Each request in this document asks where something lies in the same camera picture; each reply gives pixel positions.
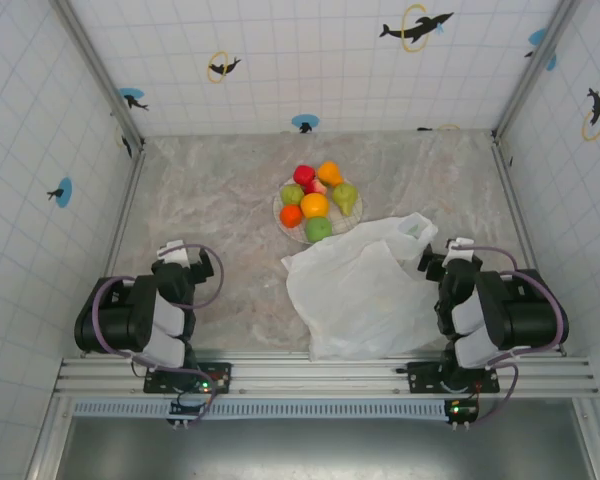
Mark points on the white plastic bag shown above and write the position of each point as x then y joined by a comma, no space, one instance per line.
355,295

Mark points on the deep orange tangerine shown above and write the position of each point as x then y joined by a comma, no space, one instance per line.
291,215

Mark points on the green pear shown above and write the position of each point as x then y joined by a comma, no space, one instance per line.
345,197

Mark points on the dull green apple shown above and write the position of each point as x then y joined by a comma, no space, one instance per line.
291,195

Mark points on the bright green apple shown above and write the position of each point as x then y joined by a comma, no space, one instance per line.
318,229

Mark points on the yellow orange fruit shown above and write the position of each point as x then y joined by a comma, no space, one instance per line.
314,205

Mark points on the pink red peach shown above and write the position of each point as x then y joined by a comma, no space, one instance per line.
317,188

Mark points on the red apple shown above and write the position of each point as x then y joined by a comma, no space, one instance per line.
304,175

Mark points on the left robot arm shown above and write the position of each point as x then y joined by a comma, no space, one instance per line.
115,320

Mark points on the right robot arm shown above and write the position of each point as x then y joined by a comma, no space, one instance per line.
525,315

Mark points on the white checked paper plate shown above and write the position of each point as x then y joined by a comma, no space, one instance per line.
342,225

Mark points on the right controller board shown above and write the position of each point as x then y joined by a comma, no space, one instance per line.
462,411

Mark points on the controller board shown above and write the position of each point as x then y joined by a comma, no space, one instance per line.
187,410
462,411

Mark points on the orange pear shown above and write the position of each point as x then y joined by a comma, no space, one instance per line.
329,172

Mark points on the left controller board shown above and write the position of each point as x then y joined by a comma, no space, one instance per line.
187,410

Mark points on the blue circle dolphin sticker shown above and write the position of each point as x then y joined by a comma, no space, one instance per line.
305,123
132,99
62,192
539,39

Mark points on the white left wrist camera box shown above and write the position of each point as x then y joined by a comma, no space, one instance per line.
177,254

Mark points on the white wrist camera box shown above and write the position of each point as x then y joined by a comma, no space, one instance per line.
462,252
177,254

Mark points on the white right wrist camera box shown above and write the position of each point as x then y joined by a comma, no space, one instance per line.
462,252

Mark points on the aluminium side rail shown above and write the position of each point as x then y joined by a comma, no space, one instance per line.
122,235
517,210

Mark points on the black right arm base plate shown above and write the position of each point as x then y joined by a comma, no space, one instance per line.
422,377

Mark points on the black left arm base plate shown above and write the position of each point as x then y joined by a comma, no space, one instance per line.
220,382

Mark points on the aluminium mounting rail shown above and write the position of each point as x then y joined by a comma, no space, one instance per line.
320,375

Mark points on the aluminium corner post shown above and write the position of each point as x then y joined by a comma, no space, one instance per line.
97,75
535,65

